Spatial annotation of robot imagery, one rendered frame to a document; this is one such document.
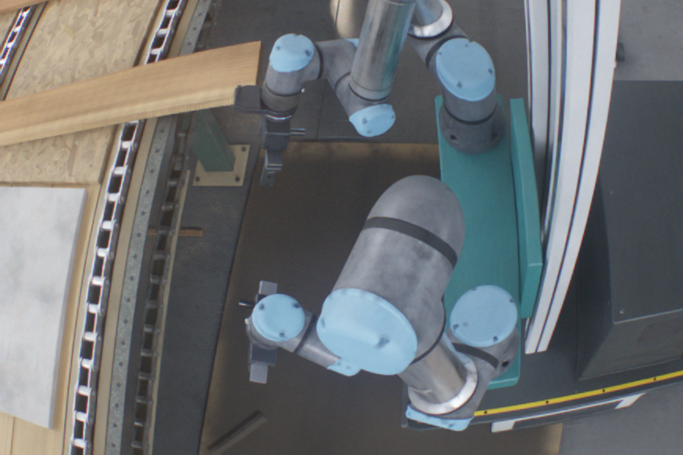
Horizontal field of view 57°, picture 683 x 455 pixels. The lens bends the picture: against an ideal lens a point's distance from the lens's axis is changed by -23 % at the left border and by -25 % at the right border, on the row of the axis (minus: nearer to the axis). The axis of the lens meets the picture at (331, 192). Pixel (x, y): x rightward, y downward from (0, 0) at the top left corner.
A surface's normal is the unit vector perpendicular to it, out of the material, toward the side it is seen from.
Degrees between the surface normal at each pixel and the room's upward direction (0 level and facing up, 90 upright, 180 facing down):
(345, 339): 83
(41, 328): 0
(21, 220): 0
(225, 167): 90
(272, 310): 25
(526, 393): 0
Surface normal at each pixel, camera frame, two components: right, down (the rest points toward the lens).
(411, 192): -0.16, -0.80
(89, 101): -0.19, -0.46
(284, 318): 0.20, -0.30
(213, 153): -0.12, 0.89
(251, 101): 0.21, -0.60
